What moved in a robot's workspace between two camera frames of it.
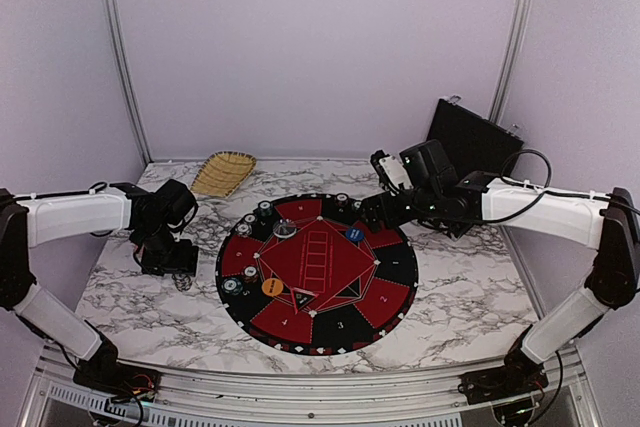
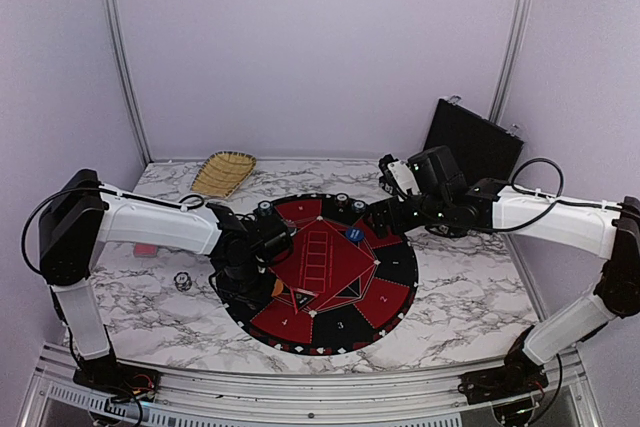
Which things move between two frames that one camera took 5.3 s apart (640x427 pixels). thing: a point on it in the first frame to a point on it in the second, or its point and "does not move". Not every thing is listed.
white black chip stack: (182, 282) does not move
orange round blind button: (272, 286) does not move
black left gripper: (185, 263) to (259, 299)
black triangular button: (301, 298) does not move
